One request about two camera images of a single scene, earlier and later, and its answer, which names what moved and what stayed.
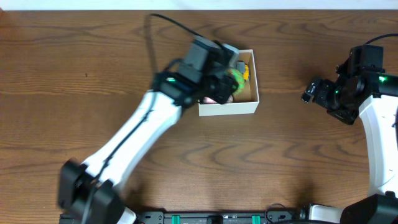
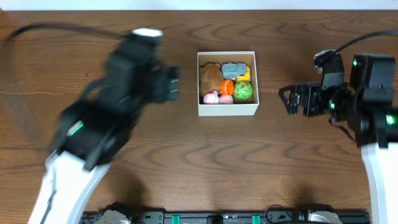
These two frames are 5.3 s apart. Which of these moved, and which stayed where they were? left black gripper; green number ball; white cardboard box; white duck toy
Moved: green number ball; left black gripper
Stayed: white duck toy; white cardboard box
